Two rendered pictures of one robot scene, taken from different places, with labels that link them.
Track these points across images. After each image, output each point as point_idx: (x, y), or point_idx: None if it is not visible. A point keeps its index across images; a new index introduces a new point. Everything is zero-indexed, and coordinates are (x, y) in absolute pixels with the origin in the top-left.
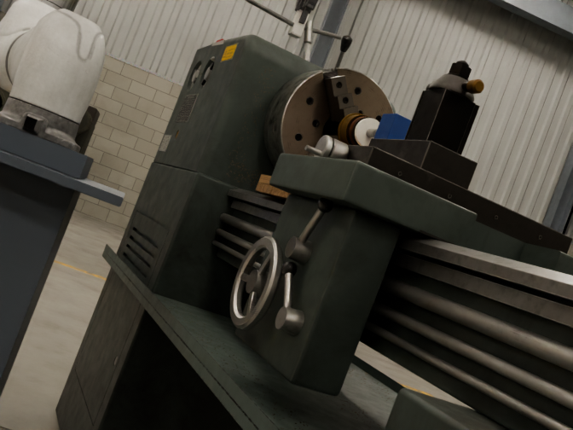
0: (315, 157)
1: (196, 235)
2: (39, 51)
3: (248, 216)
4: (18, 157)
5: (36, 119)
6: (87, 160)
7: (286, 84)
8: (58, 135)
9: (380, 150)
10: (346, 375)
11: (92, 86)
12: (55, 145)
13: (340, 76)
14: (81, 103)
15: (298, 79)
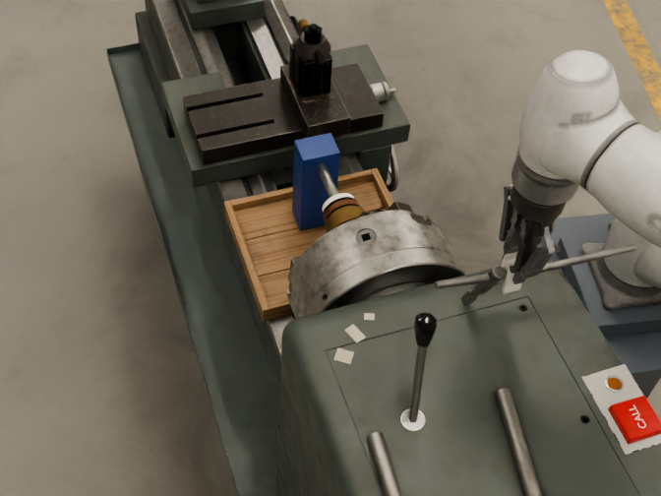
0: (387, 81)
1: None
2: None
3: None
4: (595, 230)
5: (612, 223)
6: (564, 250)
7: (463, 270)
8: (598, 244)
9: (351, 64)
10: (259, 364)
11: (612, 228)
12: (586, 234)
13: (399, 202)
14: (607, 236)
15: (449, 243)
